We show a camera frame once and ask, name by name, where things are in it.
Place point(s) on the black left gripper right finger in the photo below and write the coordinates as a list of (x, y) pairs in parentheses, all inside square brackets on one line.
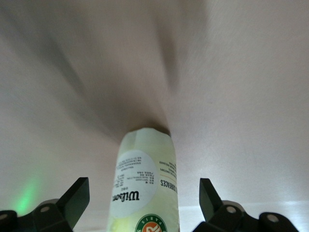
[(217, 212)]

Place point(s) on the clear tennis ball can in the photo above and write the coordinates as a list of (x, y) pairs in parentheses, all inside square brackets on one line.
[(144, 193)]

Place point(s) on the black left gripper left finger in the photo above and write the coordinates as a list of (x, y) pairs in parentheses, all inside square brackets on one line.
[(67, 207)]

